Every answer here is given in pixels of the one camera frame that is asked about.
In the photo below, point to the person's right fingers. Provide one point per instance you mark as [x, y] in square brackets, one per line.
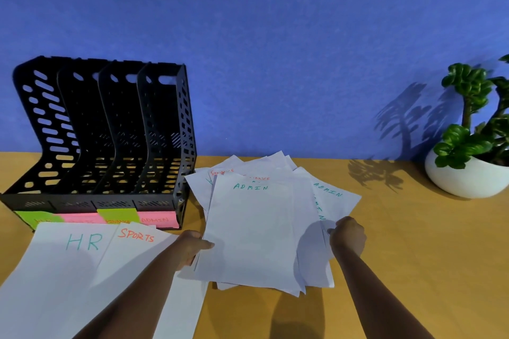
[342, 224]

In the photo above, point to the pile of white paper sheets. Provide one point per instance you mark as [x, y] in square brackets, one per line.
[250, 239]

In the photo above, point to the small green sticky note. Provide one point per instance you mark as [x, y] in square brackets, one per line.
[118, 215]

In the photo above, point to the person's right forearm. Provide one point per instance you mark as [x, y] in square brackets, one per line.
[373, 299]

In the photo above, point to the pale pink sticky note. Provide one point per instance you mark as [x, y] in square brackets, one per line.
[79, 218]

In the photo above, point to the white round plant pot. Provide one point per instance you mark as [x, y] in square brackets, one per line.
[465, 180]

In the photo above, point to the green leafy plant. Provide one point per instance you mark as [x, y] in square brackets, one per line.
[465, 140]

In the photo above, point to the white sheet with orange lettering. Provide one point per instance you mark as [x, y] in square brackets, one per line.
[131, 255]

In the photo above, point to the person's left forearm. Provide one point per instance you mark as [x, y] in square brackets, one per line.
[135, 299]

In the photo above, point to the white sheet with blue lettering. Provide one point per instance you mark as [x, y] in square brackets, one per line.
[51, 271]

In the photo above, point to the person's left thumb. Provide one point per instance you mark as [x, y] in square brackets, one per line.
[203, 244]

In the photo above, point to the bright pink sticky note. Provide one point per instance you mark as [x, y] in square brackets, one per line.
[159, 219]

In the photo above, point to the large green sticky note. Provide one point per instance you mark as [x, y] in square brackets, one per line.
[34, 217]

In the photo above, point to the black plastic file rack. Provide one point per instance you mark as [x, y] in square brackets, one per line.
[119, 140]

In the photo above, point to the person's left hand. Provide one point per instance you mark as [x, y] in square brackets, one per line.
[187, 249]

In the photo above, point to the person's right hand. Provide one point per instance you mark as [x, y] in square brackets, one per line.
[349, 237]

